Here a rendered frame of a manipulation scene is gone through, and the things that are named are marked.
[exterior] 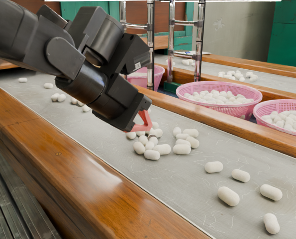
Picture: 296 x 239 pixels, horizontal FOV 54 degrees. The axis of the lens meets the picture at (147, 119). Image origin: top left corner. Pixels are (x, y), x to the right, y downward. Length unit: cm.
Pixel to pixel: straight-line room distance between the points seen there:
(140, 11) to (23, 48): 134
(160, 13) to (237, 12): 190
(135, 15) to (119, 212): 133
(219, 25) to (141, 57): 288
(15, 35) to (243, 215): 38
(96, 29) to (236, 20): 316
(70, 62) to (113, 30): 10
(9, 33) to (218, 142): 49
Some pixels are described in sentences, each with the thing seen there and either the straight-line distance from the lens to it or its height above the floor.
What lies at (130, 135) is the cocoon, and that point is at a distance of 66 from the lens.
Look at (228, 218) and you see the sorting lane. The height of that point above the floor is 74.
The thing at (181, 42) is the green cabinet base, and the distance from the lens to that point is 188.
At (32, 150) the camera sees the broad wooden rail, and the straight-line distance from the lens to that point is 61.
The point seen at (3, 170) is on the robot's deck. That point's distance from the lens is 76.
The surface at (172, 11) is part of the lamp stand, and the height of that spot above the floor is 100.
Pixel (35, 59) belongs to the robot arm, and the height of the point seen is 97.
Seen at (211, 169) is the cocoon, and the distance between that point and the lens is 55.
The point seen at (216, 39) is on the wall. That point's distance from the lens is 333.
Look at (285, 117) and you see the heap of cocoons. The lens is 88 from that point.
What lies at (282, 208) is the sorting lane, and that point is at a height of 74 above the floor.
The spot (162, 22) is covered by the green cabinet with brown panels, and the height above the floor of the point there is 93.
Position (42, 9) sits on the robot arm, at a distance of 81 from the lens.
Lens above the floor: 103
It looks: 22 degrees down
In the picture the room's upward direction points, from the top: straight up
